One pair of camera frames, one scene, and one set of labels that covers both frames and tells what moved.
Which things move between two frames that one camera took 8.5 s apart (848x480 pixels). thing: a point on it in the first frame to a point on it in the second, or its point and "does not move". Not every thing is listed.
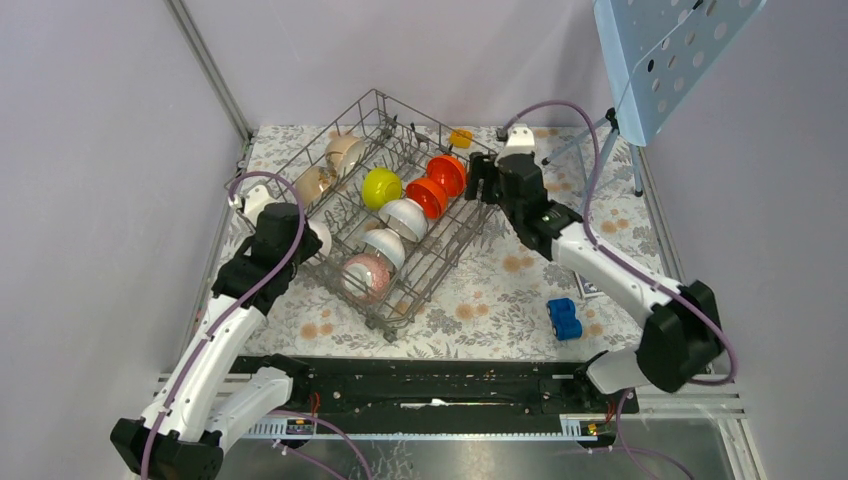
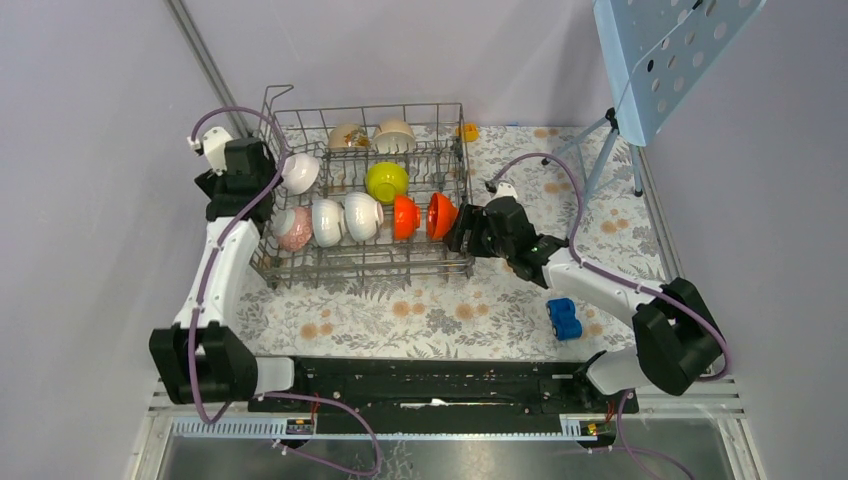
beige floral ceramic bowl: (310, 185) to (349, 135)
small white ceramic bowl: (326, 246) to (299, 173)
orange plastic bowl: (431, 196) to (407, 217)
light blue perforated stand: (653, 50) does not move
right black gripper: (481, 168) to (473, 217)
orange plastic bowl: (449, 170) to (441, 215)
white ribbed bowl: (389, 243) to (328, 222)
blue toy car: (565, 325) does not move
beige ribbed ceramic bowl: (344, 153) to (394, 137)
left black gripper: (312, 242) to (212, 183)
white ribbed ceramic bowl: (405, 218) to (363, 215)
